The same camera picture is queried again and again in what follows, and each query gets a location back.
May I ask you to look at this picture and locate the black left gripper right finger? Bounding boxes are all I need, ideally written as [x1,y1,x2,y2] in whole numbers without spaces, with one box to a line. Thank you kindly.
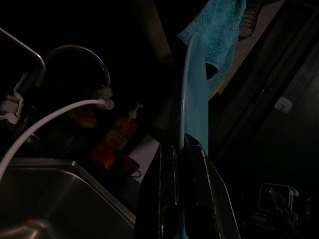
[182,132,241,239]

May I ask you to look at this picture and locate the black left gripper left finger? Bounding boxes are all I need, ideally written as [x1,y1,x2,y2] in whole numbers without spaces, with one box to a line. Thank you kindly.
[134,142,179,239]

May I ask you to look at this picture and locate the teal plate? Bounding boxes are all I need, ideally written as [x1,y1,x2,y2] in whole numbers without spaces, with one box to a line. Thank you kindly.
[177,33,210,239]

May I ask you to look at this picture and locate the purple cup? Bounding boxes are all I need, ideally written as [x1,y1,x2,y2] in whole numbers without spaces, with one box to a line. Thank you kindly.
[121,154,142,178]

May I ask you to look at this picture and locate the white cutting board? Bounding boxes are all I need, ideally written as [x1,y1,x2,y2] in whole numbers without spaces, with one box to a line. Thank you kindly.
[129,134,160,185]

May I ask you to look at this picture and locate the orange soap pump bottle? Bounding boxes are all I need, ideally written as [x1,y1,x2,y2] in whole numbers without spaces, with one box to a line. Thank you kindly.
[89,101,145,170]

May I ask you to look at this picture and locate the stainless steel sink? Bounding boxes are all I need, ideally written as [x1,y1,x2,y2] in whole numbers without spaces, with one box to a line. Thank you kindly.
[0,158,137,239]

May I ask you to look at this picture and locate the orange red scrub sponge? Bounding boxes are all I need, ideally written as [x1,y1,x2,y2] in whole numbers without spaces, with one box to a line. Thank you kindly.
[71,106,98,128]

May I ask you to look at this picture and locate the teal towel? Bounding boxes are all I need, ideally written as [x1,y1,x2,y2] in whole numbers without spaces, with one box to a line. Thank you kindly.
[176,0,248,93]

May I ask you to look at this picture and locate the chrome gooseneck faucet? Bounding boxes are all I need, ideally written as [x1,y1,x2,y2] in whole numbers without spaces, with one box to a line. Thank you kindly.
[44,44,115,110]

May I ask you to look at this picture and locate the white wall switch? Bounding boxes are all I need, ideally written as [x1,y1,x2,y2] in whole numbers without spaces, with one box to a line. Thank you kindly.
[273,96,293,115]

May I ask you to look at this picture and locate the white water hose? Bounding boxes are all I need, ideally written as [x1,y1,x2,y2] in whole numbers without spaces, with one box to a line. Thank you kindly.
[0,98,116,173]

